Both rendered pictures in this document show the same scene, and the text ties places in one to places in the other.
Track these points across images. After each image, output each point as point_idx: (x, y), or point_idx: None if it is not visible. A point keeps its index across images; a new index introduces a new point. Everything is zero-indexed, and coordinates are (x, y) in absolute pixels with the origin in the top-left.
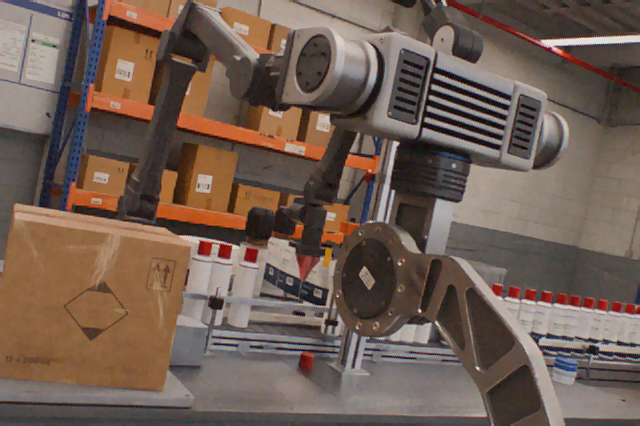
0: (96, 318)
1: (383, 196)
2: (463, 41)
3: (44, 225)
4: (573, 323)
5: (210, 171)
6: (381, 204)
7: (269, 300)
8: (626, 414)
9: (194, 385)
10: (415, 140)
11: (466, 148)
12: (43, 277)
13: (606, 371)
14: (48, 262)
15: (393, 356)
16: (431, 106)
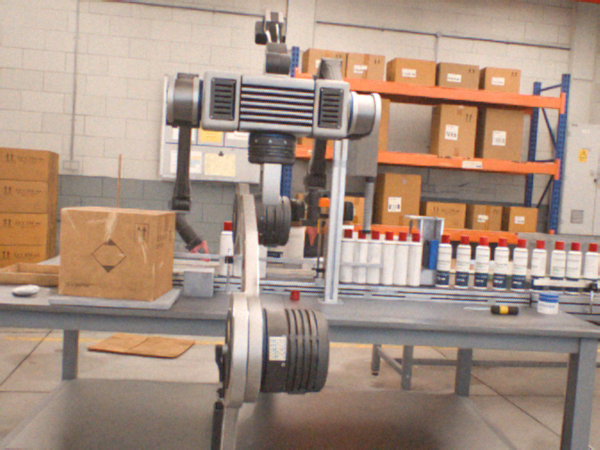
0: (109, 260)
1: (334, 175)
2: (270, 62)
3: (76, 211)
4: (574, 265)
5: (398, 194)
6: (333, 181)
7: None
8: (567, 329)
9: (188, 304)
10: (241, 129)
11: (279, 129)
12: (79, 238)
13: None
14: (80, 230)
15: (383, 295)
16: (245, 107)
